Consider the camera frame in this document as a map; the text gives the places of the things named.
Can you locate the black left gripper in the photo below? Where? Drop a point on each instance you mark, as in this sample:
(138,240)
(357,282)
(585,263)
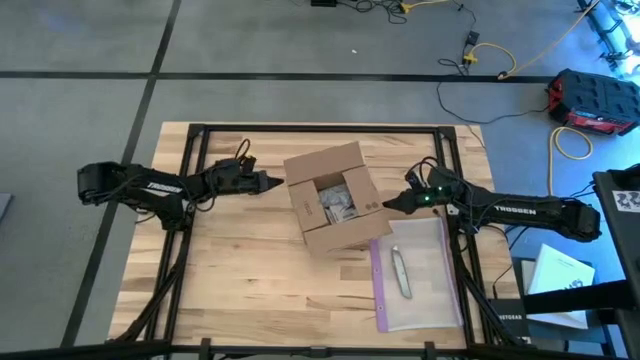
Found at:
(237,180)

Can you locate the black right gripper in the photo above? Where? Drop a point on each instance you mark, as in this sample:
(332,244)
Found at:
(437,192)

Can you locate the brown Sephora cardboard box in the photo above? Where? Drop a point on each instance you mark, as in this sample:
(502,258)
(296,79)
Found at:
(325,160)

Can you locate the grey utility knife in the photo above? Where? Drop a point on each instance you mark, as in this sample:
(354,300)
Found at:
(400,272)

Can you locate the white mesh pouch purple trim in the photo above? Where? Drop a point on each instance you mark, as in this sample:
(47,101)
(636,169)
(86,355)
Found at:
(430,300)

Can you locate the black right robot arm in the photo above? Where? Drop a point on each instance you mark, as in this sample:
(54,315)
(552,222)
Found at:
(530,210)

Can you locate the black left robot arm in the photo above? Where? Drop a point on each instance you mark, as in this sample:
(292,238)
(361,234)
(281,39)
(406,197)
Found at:
(150,187)

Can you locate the grey metal mounting plate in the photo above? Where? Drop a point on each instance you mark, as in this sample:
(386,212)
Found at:
(452,210)

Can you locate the crumpled clear plastic wrap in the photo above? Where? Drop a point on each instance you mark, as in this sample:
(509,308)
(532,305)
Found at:
(337,202)

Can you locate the black Netgear router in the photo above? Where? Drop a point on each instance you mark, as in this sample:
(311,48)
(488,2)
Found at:
(510,317)

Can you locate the white booklet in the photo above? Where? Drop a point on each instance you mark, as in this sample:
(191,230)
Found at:
(557,275)

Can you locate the black power adapter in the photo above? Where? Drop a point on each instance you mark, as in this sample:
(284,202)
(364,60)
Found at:
(472,37)

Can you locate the black power strip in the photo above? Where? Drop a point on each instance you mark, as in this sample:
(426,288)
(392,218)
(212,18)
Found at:
(324,2)

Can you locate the red black toolbox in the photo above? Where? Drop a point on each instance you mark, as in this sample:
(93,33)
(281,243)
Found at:
(595,97)

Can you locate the black equipment stand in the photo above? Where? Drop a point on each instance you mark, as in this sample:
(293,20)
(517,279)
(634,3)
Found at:
(620,240)

